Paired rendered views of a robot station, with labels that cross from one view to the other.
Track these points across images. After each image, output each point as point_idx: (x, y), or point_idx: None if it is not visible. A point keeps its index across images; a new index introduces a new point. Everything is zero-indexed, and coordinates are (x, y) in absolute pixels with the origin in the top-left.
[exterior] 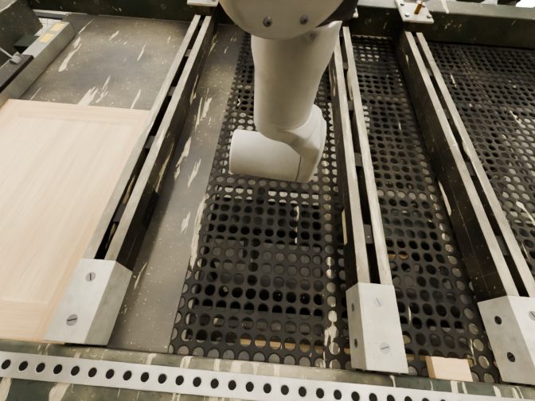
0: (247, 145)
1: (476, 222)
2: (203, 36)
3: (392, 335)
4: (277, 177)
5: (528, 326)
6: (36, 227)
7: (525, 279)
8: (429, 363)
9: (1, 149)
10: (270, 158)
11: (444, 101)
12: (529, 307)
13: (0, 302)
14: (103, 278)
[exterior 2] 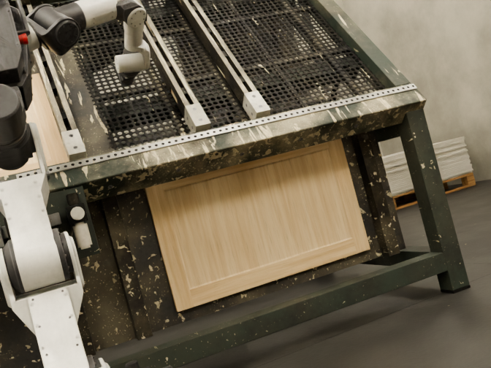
0: (123, 58)
1: (230, 74)
2: None
3: (202, 115)
4: (136, 68)
5: (251, 99)
6: None
7: (250, 86)
8: None
9: None
10: (132, 60)
11: (207, 23)
12: (252, 94)
13: (28, 165)
14: (77, 134)
